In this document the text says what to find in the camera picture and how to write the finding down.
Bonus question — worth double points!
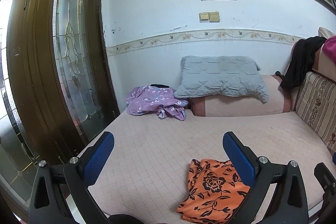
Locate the orange black floral shirt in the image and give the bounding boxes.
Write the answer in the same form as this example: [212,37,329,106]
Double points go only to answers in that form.
[176,159,250,223]

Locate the pink bolster cushion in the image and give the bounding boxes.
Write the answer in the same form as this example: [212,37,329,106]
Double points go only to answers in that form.
[190,75,295,117]

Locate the striped floral back cushion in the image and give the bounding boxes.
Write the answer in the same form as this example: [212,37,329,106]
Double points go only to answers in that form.
[295,72,336,155]

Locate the wooden stained-glass door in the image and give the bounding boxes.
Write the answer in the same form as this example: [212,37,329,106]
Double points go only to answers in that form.
[6,0,120,164]

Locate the purple floral garment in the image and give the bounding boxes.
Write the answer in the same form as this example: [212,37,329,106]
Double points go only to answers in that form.
[126,86,189,121]

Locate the grey quilted pillow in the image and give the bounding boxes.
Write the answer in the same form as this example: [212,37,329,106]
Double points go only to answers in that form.
[174,56,269,103]

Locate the black hanging garment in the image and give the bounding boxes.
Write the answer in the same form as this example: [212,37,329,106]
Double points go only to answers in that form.
[280,36,326,90]

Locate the magenta cloth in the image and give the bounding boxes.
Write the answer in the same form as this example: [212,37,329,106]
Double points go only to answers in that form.
[322,36,336,64]

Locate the beige wall switches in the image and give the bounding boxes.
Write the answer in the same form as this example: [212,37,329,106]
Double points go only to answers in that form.
[199,12,221,23]

